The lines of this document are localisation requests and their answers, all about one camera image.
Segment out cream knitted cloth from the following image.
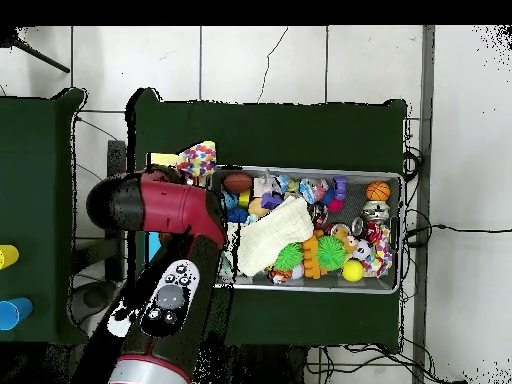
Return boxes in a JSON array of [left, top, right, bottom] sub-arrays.
[[237, 195, 316, 278]]

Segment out polka dot cloth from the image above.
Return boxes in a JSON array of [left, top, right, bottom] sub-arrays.
[[361, 221, 394, 278], [175, 139, 218, 187]]

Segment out wooden box with three holes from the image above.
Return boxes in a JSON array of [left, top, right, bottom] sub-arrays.
[[144, 151, 213, 263]]

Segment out blue spiky rubber ball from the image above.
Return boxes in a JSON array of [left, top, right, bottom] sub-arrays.
[[226, 206, 249, 224]]

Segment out globe print ball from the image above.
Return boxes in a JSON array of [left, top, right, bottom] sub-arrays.
[[222, 190, 240, 212]]

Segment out brown toy football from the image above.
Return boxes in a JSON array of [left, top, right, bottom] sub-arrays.
[[222, 171, 255, 194]]

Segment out green spiky rubber ball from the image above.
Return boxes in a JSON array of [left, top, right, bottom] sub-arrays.
[[273, 241, 304, 272], [315, 234, 348, 271]]

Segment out mint knitted cloth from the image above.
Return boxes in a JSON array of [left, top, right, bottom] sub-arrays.
[[217, 251, 238, 282]]

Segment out dark green table cloth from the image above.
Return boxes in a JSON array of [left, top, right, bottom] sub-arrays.
[[0, 87, 92, 347], [125, 87, 409, 353]]

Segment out brown monkey plush toy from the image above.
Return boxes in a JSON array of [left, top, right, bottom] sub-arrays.
[[332, 225, 360, 254]]

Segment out orange toy basketball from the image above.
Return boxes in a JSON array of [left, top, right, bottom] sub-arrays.
[[365, 180, 392, 202]]

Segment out black upright panel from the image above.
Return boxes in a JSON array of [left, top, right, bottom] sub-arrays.
[[105, 139, 128, 284]]

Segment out grey stand foot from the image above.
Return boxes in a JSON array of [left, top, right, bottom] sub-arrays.
[[70, 279, 118, 326]]

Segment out yellow cup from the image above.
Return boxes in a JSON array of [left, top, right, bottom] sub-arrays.
[[0, 244, 20, 271]]

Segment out blue cup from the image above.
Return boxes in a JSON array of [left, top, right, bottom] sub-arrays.
[[0, 296, 34, 332]]

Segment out black tripod leg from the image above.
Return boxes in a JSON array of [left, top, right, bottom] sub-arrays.
[[0, 27, 72, 75]]

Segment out shallow wire mesh bin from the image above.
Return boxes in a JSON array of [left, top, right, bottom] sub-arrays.
[[209, 164, 404, 296]]

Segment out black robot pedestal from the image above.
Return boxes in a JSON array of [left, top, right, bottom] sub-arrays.
[[195, 344, 309, 384]]

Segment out black power cable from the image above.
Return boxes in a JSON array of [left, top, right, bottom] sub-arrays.
[[402, 223, 512, 249]]

